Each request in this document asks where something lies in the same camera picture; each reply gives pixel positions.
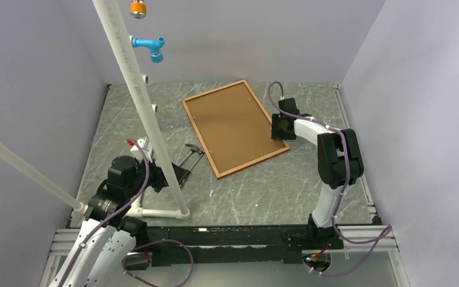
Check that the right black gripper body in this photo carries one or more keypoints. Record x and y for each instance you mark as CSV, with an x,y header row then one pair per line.
x,y
277,130

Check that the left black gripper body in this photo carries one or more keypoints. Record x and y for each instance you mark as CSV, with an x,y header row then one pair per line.
x,y
156,179

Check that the red wooden picture frame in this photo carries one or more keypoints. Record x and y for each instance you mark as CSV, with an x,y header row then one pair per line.
x,y
233,127

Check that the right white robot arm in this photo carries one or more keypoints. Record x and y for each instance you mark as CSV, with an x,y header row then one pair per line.
x,y
339,161

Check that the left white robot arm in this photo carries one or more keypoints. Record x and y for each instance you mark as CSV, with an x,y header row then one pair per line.
x,y
108,235

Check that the steel claw hammer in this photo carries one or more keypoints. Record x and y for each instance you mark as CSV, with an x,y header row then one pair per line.
x,y
193,149

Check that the white PVC pipe stand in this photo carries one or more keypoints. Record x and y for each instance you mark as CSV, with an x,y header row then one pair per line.
x,y
116,32

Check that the blue pipe fitting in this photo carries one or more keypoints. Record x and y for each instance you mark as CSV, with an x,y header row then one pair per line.
x,y
154,46

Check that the orange pipe fitting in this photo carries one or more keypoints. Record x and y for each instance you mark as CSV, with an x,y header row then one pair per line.
x,y
138,9

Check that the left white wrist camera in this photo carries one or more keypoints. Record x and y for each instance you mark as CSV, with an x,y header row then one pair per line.
x,y
143,144

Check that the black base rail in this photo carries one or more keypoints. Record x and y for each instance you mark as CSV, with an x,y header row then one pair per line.
x,y
289,244

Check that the aluminium extrusion frame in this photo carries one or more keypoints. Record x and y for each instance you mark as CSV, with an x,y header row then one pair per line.
x,y
356,238

